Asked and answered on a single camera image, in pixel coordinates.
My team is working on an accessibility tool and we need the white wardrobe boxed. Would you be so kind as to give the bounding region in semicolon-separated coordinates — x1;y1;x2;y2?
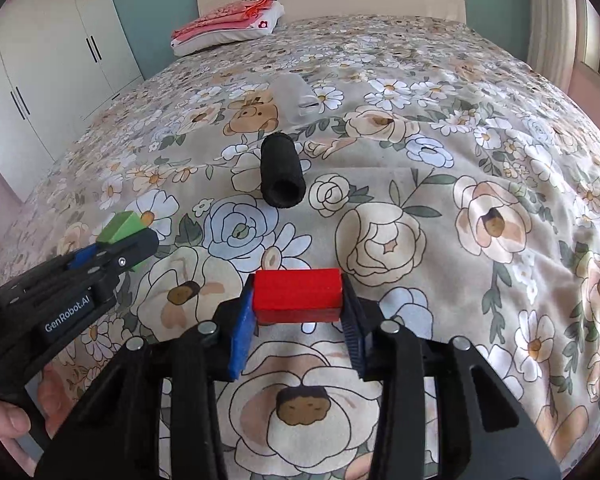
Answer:
0;0;145;192

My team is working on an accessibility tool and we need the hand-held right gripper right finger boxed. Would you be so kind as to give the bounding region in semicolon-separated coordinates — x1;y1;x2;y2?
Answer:
339;276;564;480

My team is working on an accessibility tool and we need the black foam tube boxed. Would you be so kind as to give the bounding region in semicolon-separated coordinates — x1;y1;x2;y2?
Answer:
260;132;307;210

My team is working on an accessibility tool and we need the person's left hand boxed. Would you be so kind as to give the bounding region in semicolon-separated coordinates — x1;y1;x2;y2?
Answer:
0;360;87;477

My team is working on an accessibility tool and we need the red block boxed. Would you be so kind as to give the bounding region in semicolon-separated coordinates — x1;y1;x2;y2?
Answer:
252;268;343;326

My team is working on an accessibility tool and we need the beige curtain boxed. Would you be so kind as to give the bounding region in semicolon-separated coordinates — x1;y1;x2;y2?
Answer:
526;0;589;95

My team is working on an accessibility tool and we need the white pillow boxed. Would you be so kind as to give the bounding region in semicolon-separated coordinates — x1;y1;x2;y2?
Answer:
172;1;286;58

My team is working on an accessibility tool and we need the floral bedspread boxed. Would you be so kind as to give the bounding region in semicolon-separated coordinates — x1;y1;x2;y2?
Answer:
0;14;600;480

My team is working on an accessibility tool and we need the green block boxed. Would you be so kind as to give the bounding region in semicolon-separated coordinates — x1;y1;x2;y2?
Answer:
96;211;152;272

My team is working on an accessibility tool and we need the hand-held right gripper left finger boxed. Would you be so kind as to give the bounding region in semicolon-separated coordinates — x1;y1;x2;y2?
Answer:
34;277;259;480

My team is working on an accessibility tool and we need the folded red cloth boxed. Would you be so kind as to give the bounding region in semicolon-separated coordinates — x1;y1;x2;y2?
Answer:
171;0;277;42

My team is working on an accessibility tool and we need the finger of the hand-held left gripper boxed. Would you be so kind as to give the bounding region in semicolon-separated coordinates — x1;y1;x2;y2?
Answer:
91;230;160;283
0;246;98;301

